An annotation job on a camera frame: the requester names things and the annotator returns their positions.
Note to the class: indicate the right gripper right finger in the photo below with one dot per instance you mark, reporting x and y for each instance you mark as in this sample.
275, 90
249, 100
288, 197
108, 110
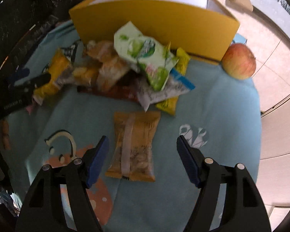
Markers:
228, 200

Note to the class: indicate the blue edged clear packet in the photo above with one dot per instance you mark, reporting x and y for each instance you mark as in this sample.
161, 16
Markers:
147, 96

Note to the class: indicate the white green apple candy packet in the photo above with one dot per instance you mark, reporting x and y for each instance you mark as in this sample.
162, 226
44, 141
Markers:
145, 54

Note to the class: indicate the light blue printed cloth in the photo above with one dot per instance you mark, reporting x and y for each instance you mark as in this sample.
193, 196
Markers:
220, 117

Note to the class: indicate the dark carved wooden furniture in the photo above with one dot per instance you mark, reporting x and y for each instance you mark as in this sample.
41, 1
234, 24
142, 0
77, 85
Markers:
23, 24

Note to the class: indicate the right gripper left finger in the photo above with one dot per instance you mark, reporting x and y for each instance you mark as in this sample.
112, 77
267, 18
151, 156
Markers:
42, 209

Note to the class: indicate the beige cabinet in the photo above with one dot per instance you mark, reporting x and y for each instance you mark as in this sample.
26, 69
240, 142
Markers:
273, 180

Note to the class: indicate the red snack packet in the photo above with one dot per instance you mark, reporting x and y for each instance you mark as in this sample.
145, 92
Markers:
117, 92

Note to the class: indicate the yellow cardboard box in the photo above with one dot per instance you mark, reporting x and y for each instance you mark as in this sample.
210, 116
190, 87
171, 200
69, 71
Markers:
202, 28

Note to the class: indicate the yellow stick snack packet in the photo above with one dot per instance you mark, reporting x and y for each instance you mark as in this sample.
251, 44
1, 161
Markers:
177, 83

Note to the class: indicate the person's left hand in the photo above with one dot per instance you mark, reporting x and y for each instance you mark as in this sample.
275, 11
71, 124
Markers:
4, 134

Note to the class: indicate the yellow cake packet with barcode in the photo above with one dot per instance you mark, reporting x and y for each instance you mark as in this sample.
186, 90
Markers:
58, 65

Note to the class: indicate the red yellow apple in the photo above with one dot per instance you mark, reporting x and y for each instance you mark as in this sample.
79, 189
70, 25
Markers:
239, 61

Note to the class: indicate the orange biscuit packet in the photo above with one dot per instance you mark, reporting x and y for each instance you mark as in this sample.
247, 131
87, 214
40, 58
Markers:
112, 69

